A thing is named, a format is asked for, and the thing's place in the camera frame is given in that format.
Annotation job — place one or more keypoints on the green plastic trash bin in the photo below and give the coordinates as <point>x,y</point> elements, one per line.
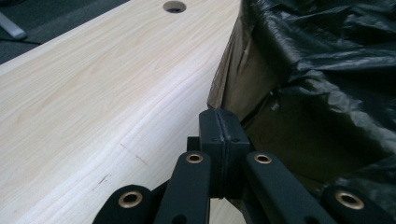
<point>295,146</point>

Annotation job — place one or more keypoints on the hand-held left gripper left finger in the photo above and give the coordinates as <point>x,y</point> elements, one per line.
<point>211,155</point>

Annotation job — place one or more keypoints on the black plastic garbage bag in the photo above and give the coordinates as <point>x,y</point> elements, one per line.
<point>327,62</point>

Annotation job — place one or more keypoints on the white metal stand frame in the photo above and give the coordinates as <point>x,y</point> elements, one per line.
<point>11,28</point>

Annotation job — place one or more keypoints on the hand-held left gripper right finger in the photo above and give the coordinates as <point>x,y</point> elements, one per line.
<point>235,155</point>

